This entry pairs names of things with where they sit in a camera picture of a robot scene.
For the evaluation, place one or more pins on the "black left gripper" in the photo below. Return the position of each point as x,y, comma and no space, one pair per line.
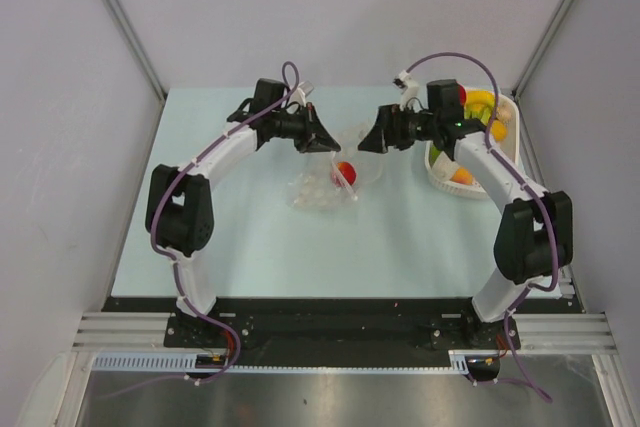
314,137

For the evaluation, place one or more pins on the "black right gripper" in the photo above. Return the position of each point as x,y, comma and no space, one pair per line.
381,137

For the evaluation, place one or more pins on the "red apple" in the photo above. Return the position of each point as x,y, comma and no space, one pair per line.
344,174

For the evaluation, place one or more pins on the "clear dotted zip top bag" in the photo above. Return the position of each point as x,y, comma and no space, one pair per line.
329,181

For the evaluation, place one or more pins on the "green apple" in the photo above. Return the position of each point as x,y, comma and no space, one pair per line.
434,153

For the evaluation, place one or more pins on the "orange yellow peach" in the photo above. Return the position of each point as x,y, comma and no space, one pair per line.
462,176

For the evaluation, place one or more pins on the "red tomato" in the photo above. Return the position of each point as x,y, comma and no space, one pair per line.
462,94

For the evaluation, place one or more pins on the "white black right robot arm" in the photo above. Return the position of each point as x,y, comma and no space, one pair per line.
535,234

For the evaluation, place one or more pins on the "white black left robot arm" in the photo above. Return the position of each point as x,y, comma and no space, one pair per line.
179,213

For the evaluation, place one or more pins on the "pale green celery bunch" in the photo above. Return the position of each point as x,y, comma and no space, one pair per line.
443,168

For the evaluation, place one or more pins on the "yellow banana bunch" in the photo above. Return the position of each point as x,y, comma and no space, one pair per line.
479,104

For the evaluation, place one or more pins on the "white perforated plastic basket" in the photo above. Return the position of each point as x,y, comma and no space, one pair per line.
491,161

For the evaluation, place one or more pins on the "garlic bulb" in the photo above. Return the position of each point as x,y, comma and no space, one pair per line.
504,112

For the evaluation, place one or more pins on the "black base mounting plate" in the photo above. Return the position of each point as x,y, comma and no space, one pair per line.
338,333

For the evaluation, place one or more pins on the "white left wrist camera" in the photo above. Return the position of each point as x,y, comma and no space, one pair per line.
302,93

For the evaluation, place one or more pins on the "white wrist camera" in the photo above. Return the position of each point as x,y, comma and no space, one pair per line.
408,87
302,93

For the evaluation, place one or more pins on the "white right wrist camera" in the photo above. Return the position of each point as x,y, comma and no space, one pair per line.
408,87

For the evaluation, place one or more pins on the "left aluminium corner post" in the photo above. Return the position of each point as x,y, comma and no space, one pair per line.
132,41

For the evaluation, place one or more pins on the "aluminium corner post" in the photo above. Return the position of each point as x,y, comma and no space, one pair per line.
132,41
552,28

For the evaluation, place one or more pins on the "aluminium frame rail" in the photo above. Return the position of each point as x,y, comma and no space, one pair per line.
542,334

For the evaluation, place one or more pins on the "right aluminium corner post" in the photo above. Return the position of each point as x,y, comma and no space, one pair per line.
552,28

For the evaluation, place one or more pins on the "white slotted cable duct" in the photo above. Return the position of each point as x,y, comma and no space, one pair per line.
192,363

